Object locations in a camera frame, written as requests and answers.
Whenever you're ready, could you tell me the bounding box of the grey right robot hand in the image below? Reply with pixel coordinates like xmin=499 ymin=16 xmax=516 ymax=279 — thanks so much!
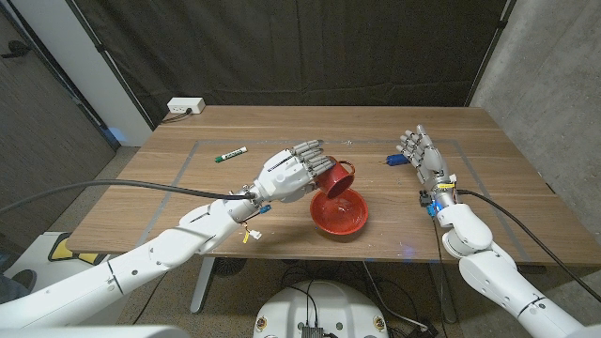
xmin=395 ymin=124 xmax=459 ymax=207

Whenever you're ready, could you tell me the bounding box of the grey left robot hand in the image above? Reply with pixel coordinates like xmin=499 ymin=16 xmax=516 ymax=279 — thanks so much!
xmin=251 ymin=139 xmax=337 ymax=204

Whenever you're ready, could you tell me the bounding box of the red cup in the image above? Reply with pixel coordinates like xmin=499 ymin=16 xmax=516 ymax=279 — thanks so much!
xmin=315 ymin=156 xmax=357 ymax=200

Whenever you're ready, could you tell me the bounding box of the green marker pen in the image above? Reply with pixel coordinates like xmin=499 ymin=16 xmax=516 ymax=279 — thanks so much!
xmin=214 ymin=146 xmax=249 ymax=164

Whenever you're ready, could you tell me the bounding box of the red bowl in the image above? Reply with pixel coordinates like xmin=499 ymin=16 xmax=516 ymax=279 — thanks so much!
xmin=309 ymin=187 xmax=370 ymax=237

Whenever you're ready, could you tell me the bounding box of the blue needle-tip bottle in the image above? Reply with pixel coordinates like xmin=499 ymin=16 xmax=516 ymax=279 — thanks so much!
xmin=379 ymin=153 xmax=410 ymax=167

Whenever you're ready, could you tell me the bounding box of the grey tape outline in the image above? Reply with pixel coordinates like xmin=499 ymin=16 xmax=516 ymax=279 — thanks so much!
xmin=133 ymin=138 xmax=532 ymax=262

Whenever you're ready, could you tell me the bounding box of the white power strip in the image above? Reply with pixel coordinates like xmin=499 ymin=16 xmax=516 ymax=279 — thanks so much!
xmin=166 ymin=97 xmax=207 ymax=115

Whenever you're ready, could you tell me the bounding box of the black backdrop curtain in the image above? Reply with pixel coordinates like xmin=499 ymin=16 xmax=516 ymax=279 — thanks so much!
xmin=65 ymin=0 xmax=517 ymax=131

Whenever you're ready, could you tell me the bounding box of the metal table leg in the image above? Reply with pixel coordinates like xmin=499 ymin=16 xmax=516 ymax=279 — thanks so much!
xmin=190 ymin=256 xmax=217 ymax=315
xmin=429 ymin=262 xmax=459 ymax=324

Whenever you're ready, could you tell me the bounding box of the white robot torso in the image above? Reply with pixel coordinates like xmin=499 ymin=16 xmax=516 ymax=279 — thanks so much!
xmin=253 ymin=280 xmax=389 ymax=338

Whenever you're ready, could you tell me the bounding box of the white floor platform yellow marking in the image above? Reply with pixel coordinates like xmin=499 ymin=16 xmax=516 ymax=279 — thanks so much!
xmin=16 ymin=231 xmax=123 ymax=287

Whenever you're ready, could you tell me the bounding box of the black leather shoe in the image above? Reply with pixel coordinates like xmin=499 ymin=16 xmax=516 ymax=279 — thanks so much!
xmin=9 ymin=269 xmax=38 ymax=292

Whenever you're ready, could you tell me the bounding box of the person leg in jeans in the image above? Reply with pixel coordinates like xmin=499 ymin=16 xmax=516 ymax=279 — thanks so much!
xmin=0 ymin=281 xmax=29 ymax=305

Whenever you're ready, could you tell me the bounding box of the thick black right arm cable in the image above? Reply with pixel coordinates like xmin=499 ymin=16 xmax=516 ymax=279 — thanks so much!
xmin=455 ymin=188 xmax=601 ymax=304

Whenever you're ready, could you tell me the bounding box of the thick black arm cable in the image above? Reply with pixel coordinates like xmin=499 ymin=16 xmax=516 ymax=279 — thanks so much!
xmin=0 ymin=178 xmax=257 ymax=215
xmin=455 ymin=188 xmax=601 ymax=304

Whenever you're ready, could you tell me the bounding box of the black power strip cord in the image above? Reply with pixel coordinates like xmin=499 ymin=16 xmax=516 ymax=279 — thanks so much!
xmin=161 ymin=107 xmax=193 ymax=126

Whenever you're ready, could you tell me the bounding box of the white floor cable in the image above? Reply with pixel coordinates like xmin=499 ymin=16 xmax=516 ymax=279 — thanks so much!
xmin=361 ymin=260 xmax=424 ymax=330

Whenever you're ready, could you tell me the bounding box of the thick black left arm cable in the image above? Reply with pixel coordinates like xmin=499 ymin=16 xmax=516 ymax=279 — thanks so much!
xmin=0 ymin=178 xmax=257 ymax=215

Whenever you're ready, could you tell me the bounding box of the black door handle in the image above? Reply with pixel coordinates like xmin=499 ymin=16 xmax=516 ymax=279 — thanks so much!
xmin=1 ymin=39 xmax=32 ymax=60

